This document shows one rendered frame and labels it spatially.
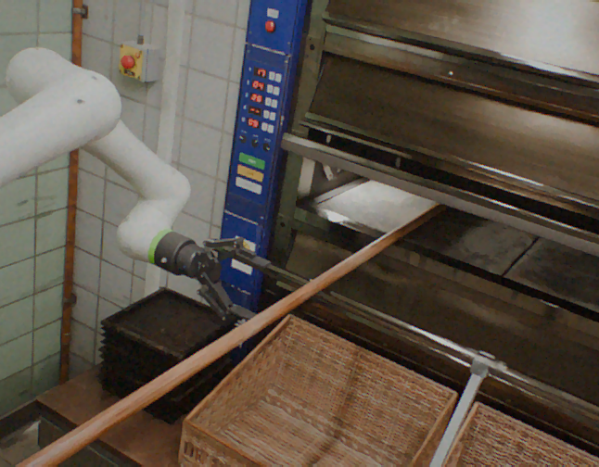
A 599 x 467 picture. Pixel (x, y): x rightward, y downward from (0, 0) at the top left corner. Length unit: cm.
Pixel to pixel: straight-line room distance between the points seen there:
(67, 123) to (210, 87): 94
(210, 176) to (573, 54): 111
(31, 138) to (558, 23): 113
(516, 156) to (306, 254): 69
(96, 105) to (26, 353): 169
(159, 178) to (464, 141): 74
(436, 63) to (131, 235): 84
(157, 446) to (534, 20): 143
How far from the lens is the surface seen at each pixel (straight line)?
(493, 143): 180
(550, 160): 177
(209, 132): 221
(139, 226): 170
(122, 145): 159
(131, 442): 207
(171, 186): 170
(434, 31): 181
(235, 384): 206
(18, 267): 266
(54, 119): 130
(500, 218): 168
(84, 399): 221
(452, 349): 156
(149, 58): 227
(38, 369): 296
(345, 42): 194
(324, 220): 204
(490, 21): 178
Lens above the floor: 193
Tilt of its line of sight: 23 degrees down
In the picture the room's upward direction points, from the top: 10 degrees clockwise
